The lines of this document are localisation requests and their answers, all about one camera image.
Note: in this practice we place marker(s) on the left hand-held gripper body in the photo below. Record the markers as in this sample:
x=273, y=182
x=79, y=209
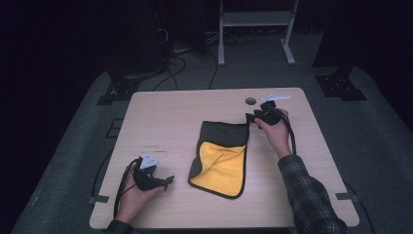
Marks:
x=147, y=180

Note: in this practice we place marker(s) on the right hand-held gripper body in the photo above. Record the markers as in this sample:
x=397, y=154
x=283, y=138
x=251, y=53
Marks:
x=271, y=113

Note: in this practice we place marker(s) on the yellow and dark cloth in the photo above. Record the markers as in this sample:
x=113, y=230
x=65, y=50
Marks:
x=220, y=159

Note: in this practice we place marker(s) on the person's right hand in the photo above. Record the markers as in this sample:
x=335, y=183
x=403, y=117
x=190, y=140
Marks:
x=277, y=138

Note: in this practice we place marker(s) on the person's left hand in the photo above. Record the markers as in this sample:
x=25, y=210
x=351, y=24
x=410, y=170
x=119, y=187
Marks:
x=136, y=201

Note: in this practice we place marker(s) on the grey tape strip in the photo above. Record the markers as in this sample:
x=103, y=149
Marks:
x=98, y=199
x=346, y=196

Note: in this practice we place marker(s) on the black stand base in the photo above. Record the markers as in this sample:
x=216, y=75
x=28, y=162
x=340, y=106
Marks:
x=339, y=86
x=121, y=87

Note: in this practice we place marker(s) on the white metal stand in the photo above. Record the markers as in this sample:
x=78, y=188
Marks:
x=256, y=19

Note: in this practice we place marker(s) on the black floor frame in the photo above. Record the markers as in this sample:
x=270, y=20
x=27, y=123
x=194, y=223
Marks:
x=114, y=128

